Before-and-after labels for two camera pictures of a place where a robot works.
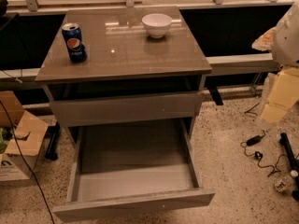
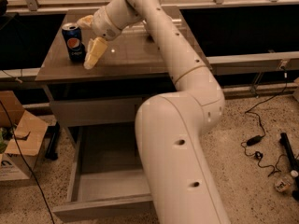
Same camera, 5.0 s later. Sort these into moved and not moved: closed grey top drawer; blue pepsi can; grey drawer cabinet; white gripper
Moved: white gripper
Not moved: closed grey top drawer; blue pepsi can; grey drawer cabinet
